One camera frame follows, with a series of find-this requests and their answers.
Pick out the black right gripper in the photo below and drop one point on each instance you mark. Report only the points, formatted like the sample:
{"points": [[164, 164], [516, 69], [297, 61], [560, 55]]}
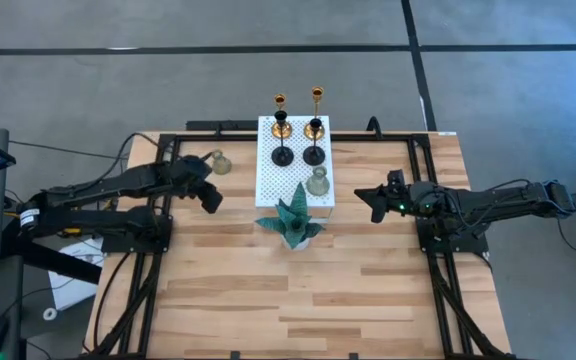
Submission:
{"points": [[413, 197]]}

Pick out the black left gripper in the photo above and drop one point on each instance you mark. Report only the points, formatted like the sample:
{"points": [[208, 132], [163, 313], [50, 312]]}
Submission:
{"points": [[185, 182]]}

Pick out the green ribbed glass candle holder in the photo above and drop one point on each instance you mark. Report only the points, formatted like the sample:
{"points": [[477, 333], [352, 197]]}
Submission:
{"points": [[317, 186], [221, 166]]}

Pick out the black metal candlestick holder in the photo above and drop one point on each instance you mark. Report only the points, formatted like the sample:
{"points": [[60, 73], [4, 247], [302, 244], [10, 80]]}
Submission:
{"points": [[314, 156], [282, 157]]}

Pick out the tall gold candlestick holder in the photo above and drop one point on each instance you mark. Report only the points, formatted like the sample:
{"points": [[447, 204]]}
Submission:
{"points": [[314, 131]]}

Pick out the short gold candlestick holder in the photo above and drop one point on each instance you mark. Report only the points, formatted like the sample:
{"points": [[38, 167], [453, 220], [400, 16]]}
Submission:
{"points": [[281, 131]]}

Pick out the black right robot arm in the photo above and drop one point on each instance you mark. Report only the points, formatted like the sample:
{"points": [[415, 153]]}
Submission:
{"points": [[508, 197]]}

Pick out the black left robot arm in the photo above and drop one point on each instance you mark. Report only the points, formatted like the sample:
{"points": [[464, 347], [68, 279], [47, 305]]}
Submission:
{"points": [[108, 185]]}

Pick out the white perforated metal shelf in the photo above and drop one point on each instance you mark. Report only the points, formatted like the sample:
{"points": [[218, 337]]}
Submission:
{"points": [[273, 185]]}

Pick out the black flat bar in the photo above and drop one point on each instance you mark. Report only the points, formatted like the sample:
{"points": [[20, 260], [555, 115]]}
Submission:
{"points": [[218, 125]]}

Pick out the white round plant pot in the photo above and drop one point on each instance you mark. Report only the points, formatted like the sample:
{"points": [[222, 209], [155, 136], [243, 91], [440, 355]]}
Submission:
{"points": [[302, 245]]}

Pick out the green snake plant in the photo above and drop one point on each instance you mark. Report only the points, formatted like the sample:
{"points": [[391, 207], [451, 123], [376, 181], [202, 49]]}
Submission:
{"points": [[293, 222]]}

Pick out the black edge clamp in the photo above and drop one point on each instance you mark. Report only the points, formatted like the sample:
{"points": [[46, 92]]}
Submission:
{"points": [[235, 355], [353, 356]]}

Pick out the white paper sheet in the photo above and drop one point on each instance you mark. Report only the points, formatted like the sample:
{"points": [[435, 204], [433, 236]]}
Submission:
{"points": [[70, 295]]}

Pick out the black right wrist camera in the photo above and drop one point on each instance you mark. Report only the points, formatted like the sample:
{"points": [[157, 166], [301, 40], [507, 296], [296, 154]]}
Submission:
{"points": [[396, 177]]}

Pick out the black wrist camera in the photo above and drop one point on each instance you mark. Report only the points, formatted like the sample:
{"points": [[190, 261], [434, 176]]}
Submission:
{"points": [[195, 164], [396, 177]]}

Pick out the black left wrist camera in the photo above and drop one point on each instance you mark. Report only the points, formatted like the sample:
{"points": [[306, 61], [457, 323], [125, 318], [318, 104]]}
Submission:
{"points": [[195, 164]]}

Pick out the black metal table frame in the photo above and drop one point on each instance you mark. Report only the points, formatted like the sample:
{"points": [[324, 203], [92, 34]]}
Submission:
{"points": [[368, 137]]}

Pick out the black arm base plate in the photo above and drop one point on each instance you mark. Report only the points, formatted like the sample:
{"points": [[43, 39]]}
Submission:
{"points": [[118, 245], [473, 245]]}

